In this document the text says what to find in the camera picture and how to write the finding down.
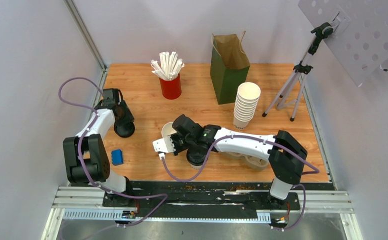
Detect black coffee lid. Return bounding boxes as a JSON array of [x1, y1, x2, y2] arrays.
[[186, 148, 207, 164]]

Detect white paper cup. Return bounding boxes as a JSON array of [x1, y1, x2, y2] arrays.
[[190, 163, 203, 170]]

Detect green paper bag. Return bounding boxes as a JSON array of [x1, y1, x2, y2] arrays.
[[210, 31, 250, 105]]

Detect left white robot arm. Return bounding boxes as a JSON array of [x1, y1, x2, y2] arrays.
[[63, 88, 135, 207]]

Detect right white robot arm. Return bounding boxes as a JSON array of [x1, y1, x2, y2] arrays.
[[161, 114, 308, 209]]

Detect stack of black lids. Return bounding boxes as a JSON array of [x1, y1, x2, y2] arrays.
[[114, 122, 135, 138]]

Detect blue toy brick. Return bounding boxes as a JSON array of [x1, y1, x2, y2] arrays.
[[111, 149, 124, 166]]

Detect red cup holder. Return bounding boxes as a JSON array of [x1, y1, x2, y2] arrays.
[[159, 74, 182, 100]]

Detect brown cardboard cup carrier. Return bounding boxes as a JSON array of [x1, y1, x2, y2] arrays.
[[223, 152, 269, 171]]

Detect white wrapped straws bundle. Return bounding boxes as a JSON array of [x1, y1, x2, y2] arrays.
[[150, 51, 185, 82]]

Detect stack of white paper cups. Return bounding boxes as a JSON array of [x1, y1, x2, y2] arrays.
[[233, 82, 261, 130]]

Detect grey tripod stand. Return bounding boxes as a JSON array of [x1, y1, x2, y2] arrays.
[[262, 22, 337, 122]]

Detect grey perforated panel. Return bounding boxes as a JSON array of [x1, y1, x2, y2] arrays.
[[298, 0, 388, 87]]

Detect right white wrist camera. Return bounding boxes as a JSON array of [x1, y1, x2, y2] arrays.
[[152, 135, 175, 154]]

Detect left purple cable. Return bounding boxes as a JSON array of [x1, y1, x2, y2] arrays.
[[58, 77, 169, 229]]

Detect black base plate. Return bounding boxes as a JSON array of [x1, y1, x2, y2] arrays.
[[102, 181, 301, 219]]

